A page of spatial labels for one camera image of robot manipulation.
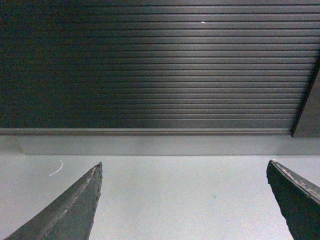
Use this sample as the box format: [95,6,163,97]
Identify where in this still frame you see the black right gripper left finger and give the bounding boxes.
[6,162,103,240]

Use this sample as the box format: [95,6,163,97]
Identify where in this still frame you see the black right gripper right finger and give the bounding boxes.
[266,160,320,240]

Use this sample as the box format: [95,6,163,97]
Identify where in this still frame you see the black checkout counter cabinet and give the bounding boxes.
[0,0,320,155]

